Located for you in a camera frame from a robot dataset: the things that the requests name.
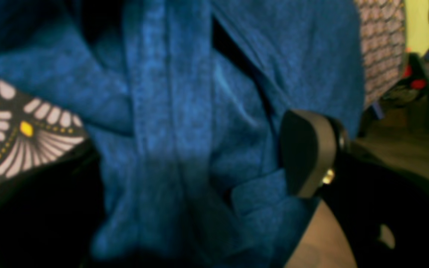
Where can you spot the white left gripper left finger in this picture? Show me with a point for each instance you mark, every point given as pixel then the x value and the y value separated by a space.
pixel 49 214

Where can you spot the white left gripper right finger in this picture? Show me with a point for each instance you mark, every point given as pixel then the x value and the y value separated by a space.
pixel 383 211

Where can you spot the blue long-sleeve T-shirt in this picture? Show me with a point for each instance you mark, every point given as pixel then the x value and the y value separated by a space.
pixel 183 99

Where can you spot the fan-patterned table cloth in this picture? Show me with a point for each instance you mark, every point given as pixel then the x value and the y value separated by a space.
pixel 34 132

